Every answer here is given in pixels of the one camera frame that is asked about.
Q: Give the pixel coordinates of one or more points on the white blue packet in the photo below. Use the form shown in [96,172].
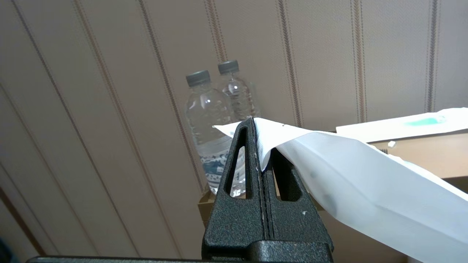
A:
[402,126]

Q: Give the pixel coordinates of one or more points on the water bottle blue patterned label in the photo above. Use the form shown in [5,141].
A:
[237,95]

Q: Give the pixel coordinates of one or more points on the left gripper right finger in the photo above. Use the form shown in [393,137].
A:
[292,226]

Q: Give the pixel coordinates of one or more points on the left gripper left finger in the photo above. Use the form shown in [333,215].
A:
[237,226]

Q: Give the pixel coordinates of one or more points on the white floral zip pouch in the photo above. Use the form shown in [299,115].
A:
[365,182]

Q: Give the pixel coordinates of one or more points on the beige wooden shelf unit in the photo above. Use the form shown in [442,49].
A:
[431,157]

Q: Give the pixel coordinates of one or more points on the floral pouches on top shelf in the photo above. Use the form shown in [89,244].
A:
[208,113]

